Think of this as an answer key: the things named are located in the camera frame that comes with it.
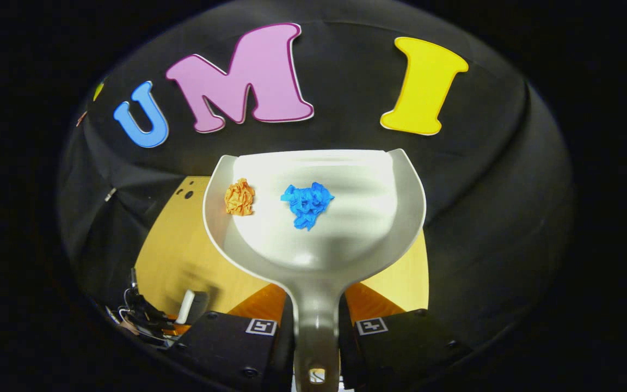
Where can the blue paper trash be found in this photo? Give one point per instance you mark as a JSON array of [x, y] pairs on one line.
[[306, 204]]

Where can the orange paper trash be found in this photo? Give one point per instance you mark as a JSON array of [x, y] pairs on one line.
[[240, 197]]

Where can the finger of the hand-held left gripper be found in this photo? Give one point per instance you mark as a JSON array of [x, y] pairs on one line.
[[178, 328]]

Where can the white cloth clip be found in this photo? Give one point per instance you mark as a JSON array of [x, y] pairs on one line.
[[110, 194]]

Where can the white dustpan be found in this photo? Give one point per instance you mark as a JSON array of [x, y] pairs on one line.
[[319, 245]]

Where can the copper cloth clip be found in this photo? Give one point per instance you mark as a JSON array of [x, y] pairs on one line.
[[81, 118]]

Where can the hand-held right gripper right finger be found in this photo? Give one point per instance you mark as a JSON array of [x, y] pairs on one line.
[[406, 348]]

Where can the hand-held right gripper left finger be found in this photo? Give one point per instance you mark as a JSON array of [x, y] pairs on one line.
[[226, 348]]

